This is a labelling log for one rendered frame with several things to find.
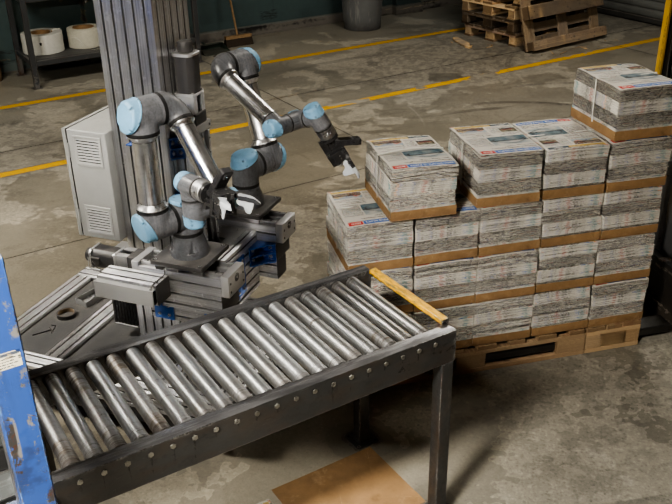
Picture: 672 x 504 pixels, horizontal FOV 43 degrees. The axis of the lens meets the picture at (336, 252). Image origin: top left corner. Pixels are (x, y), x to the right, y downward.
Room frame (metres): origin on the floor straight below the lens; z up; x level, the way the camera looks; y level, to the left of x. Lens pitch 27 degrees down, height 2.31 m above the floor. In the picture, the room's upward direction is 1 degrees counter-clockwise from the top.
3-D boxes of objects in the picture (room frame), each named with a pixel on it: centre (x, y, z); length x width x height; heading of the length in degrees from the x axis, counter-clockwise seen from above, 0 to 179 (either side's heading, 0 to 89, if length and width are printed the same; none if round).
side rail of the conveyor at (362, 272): (2.47, 0.45, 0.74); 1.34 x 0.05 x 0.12; 122
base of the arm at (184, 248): (2.94, 0.56, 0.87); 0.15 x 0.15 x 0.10
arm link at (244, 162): (3.41, 0.38, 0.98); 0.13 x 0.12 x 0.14; 137
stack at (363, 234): (3.44, -0.57, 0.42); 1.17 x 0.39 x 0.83; 104
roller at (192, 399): (2.16, 0.49, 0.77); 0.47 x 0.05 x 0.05; 32
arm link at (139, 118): (2.85, 0.66, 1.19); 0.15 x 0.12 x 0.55; 133
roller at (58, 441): (1.95, 0.82, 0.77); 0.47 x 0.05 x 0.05; 32
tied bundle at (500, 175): (3.48, -0.69, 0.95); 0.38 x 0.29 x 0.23; 12
